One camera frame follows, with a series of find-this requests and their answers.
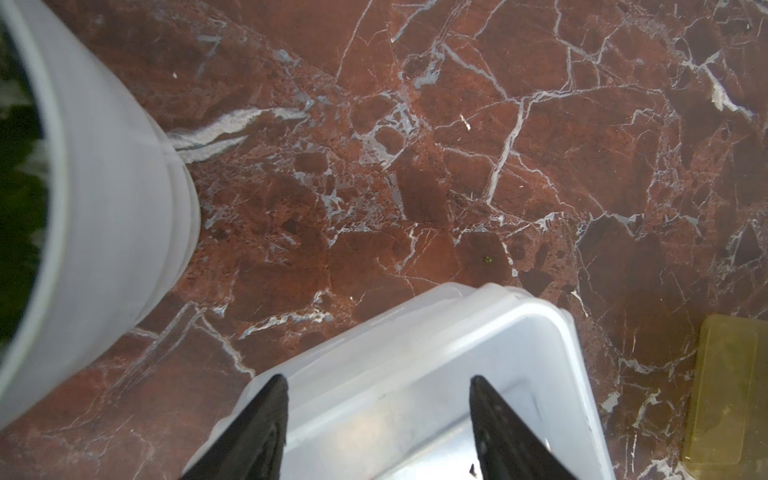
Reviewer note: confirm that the green artificial plant with flowers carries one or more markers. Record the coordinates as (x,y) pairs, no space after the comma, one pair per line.
(24,188)

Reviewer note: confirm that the white flower pot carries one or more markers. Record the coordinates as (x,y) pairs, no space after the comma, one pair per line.
(123,218)

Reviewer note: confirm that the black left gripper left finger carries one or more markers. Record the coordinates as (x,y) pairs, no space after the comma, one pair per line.
(252,446)

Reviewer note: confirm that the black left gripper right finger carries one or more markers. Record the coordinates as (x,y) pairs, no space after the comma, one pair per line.
(506,447)

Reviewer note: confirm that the clear plastic lunch box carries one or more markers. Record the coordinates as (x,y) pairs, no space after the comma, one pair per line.
(390,398)

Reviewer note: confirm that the olive yellow lunch box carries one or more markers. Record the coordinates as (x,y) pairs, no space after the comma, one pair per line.
(726,425)

